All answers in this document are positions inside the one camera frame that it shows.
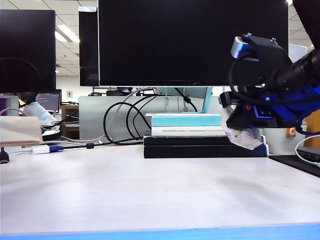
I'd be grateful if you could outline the black monitor power cable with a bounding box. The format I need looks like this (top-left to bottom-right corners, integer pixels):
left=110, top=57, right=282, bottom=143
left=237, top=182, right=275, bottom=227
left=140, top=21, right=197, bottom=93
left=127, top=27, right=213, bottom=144
left=174, top=87, right=199, bottom=113

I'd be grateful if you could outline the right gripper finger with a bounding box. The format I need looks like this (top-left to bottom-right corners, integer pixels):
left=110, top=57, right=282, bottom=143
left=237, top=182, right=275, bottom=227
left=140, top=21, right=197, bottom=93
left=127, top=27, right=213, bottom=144
left=226, top=104, right=259, bottom=131

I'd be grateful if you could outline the white charging cable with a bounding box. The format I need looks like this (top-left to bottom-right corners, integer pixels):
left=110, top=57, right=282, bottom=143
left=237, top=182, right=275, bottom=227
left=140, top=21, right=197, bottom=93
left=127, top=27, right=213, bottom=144
left=294, top=134, right=320, bottom=169

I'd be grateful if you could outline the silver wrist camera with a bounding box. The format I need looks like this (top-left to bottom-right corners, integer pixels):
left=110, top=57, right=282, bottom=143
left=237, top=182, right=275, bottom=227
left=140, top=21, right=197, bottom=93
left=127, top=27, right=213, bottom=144
left=230, top=35, right=261, bottom=62

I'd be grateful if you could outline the purple tissue packet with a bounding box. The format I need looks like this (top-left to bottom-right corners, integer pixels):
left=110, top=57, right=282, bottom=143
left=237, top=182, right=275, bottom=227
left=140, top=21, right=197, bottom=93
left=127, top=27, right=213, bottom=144
left=219, top=106, right=263, bottom=151

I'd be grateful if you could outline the black looped cable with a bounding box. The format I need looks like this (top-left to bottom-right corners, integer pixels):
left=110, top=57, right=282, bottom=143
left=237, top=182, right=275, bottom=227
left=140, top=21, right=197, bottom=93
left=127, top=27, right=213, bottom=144
left=102, top=94, right=157, bottom=146
left=125, top=94, right=157, bottom=140

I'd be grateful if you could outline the wide black monitor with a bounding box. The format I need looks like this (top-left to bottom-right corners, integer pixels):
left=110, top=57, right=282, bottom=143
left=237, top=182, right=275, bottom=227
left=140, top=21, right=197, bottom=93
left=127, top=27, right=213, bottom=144
left=0, top=9, right=57, bottom=97

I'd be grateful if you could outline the white book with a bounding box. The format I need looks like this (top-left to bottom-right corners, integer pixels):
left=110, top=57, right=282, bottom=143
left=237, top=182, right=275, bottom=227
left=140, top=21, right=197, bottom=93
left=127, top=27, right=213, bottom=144
left=150, top=125, right=227, bottom=137

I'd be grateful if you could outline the yellow tin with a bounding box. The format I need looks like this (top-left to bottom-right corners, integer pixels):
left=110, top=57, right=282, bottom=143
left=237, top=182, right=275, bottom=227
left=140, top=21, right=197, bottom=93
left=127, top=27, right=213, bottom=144
left=301, top=109, right=320, bottom=148

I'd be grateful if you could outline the small hanging tag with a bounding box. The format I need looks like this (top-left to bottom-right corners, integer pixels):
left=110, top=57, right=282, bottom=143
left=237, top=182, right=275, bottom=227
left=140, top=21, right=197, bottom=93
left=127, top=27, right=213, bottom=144
left=163, top=87, right=171, bottom=111

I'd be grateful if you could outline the teal book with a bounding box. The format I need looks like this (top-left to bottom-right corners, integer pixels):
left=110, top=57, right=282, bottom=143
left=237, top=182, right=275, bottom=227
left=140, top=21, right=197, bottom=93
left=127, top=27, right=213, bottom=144
left=151, top=114, right=223, bottom=128

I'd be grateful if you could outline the white video adapter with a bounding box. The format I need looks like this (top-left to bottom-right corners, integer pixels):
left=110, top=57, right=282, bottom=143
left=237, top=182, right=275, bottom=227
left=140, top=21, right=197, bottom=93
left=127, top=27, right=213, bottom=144
left=31, top=145, right=51, bottom=156

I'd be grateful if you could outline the black monitor with white label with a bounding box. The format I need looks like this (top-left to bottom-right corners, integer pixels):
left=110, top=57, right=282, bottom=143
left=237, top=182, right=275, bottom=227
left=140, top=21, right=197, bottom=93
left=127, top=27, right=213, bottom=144
left=78, top=6, right=100, bottom=88

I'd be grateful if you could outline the black HDMI cable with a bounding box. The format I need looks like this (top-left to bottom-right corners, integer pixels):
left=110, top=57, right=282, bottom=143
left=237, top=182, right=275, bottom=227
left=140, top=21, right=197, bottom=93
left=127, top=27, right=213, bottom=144
left=0, top=146, right=11, bottom=166

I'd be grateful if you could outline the silver laptop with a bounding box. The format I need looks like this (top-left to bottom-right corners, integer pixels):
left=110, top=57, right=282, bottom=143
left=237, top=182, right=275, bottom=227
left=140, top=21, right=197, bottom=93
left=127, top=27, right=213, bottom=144
left=296, top=145, right=320, bottom=163

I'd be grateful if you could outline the white partition panel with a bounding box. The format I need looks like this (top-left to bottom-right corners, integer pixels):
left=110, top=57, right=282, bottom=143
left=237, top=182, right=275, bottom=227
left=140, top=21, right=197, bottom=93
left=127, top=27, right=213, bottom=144
left=288, top=43, right=308, bottom=63

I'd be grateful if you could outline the white carton box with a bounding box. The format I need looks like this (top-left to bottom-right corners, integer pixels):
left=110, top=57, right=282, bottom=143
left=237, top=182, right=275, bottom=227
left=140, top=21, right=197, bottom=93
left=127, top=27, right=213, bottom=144
left=4, top=145, right=24, bottom=155

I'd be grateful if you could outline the white printed tube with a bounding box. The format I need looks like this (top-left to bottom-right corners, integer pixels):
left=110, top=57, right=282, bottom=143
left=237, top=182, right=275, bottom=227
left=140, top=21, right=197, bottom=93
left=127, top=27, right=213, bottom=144
left=23, top=101, right=59, bottom=125

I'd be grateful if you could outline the black round dish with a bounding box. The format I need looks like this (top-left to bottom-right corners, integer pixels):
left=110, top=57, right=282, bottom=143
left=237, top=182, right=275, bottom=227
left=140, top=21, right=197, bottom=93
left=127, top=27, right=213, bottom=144
left=41, top=129, right=62, bottom=143

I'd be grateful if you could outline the lit code screen monitor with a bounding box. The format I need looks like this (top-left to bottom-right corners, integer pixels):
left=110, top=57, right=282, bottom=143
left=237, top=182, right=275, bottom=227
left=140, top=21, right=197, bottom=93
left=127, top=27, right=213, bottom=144
left=35, top=92, right=63, bottom=114

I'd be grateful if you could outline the orange cat figurine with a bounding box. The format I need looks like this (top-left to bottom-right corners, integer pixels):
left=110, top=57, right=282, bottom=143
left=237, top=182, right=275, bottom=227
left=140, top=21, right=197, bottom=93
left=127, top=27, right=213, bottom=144
left=285, top=126, right=297, bottom=139

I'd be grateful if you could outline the teal silver monitor stand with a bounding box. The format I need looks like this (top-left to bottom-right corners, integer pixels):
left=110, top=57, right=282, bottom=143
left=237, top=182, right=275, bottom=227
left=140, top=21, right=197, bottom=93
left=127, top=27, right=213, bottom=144
left=144, top=86, right=225, bottom=118

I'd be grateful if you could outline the black cable blue plug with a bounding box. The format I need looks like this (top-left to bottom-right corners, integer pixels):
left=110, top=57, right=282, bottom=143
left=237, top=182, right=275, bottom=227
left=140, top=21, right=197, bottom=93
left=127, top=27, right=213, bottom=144
left=49, top=141, right=146, bottom=153

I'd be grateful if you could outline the grey white cable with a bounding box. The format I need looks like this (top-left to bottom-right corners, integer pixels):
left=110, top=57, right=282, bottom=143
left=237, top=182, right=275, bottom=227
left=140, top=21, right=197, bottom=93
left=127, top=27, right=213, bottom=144
left=61, top=87, right=158, bottom=145

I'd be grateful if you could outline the stack of magazines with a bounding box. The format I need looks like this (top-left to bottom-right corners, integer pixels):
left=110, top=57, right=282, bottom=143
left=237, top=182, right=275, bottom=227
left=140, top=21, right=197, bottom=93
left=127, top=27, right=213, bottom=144
left=39, top=119, right=62, bottom=131

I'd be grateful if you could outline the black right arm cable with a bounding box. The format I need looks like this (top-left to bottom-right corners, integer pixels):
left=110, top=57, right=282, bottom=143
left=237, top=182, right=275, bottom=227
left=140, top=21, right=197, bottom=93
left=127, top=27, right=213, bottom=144
left=228, top=56, right=320, bottom=106

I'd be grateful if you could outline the wooden cabinet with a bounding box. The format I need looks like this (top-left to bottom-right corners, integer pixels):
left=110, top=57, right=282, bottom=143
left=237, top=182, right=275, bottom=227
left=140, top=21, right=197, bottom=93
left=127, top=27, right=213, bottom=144
left=60, top=104, right=80, bottom=140

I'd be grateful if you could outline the black desk mat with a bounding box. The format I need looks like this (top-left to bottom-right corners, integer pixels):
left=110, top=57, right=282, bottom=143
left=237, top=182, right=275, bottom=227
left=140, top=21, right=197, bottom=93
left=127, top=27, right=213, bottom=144
left=268, top=154, right=320, bottom=179

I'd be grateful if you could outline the white mug wooden lid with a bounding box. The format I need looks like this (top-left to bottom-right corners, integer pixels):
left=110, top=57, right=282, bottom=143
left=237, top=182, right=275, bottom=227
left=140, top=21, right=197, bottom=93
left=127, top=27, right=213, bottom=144
left=262, top=127, right=308, bottom=156

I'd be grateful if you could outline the large black AOC monitor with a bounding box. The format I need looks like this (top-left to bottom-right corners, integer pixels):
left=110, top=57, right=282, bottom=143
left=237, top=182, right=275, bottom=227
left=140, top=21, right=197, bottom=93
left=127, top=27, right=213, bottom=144
left=98, top=0, right=290, bottom=87

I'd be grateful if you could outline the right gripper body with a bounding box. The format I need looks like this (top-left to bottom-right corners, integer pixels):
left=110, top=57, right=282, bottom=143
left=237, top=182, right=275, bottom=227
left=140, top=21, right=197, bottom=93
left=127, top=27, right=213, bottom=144
left=218, top=84, right=320, bottom=129

